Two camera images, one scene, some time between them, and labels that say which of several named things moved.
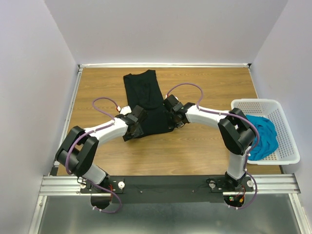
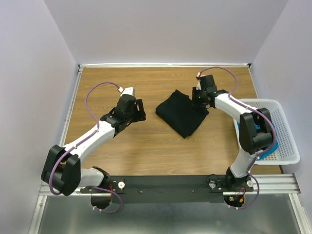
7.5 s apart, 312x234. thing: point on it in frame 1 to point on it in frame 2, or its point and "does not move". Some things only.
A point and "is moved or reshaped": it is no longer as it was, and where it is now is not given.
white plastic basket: x=287 y=152 does not move
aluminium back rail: x=165 y=66 does not move
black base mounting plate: x=168 y=189 does not move
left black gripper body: x=138 y=132 to x=129 y=118
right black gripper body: x=172 y=123 to x=197 y=97
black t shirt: x=143 y=89 is moved or reshaped
